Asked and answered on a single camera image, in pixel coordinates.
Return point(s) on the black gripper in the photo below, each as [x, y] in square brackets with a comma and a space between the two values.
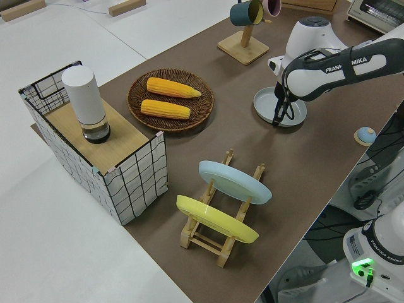
[279, 90]

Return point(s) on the gray plate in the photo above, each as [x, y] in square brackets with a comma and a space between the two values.
[265, 104]

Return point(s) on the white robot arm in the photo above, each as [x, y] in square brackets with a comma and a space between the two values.
[315, 38]

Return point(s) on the light blue plate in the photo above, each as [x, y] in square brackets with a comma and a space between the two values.
[230, 181]

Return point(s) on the yellow plate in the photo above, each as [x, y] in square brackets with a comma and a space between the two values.
[214, 217]

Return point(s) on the wooden plate rack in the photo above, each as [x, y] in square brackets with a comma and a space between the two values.
[185, 238]

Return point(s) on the brown table mat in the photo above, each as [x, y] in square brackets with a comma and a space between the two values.
[252, 151]

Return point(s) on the wooden mug tree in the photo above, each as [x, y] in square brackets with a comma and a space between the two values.
[243, 50]

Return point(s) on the blue service bell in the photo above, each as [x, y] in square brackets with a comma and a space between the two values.
[365, 135]

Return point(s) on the dark blue mug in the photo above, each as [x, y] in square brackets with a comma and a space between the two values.
[240, 14]

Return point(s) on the pink mug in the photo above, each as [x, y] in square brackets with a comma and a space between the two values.
[274, 5]

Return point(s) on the yellow corn cob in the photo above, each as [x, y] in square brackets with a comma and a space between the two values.
[170, 87]
[164, 109]

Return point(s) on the white power strip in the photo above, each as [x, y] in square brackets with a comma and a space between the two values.
[367, 180]

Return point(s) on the large wooden box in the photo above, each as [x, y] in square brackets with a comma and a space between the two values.
[309, 5]

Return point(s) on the white toaster oven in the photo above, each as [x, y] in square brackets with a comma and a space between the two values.
[372, 12]

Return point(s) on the brown wicker basket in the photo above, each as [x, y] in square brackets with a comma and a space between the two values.
[135, 94]

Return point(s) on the short wooden block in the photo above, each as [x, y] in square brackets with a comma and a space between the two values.
[126, 7]

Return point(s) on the white cylinder device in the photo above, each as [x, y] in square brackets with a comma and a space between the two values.
[83, 94]

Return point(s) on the long wooden block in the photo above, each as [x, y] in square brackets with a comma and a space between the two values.
[19, 11]

